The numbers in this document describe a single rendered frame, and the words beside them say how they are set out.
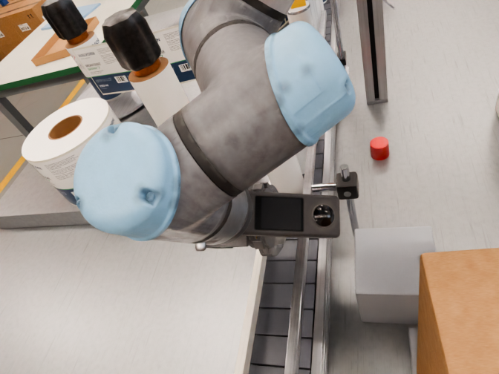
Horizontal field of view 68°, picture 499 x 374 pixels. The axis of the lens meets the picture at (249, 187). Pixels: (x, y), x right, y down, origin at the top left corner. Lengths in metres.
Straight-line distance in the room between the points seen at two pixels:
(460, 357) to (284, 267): 0.36
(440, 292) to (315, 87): 0.15
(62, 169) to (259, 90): 0.63
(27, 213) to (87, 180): 0.76
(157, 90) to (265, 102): 0.56
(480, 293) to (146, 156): 0.22
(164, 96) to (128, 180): 0.56
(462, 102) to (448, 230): 0.32
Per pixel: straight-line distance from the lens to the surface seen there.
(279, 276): 0.58
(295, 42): 0.25
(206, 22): 0.34
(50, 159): 0.81
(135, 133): 0.24
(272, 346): 0.54
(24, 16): 4.55
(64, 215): 0.94
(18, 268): 0.99
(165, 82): 0.78
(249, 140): 0.24
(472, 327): 0.27
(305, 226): 0.40
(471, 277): 0.29
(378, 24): 0.80
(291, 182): 0.56
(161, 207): 0.24
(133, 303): 0.73
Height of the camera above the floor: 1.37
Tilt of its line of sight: 44 degrees down
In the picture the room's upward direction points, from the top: 25 degrees counter-clockwise
